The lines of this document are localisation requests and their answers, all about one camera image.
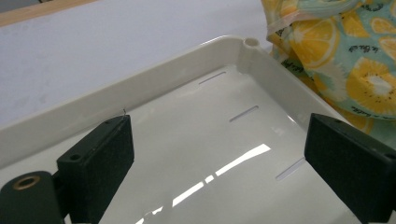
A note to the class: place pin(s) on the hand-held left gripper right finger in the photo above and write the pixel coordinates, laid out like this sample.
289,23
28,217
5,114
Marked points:
351,161

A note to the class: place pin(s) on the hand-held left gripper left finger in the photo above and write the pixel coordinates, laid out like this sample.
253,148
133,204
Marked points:
96,161

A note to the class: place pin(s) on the fruit print cloth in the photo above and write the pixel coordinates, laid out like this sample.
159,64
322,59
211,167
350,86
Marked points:
351,56

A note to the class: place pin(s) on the white plastic tray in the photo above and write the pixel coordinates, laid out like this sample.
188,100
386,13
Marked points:
202,140

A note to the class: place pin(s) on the wooden strip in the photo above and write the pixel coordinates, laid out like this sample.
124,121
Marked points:
34,11

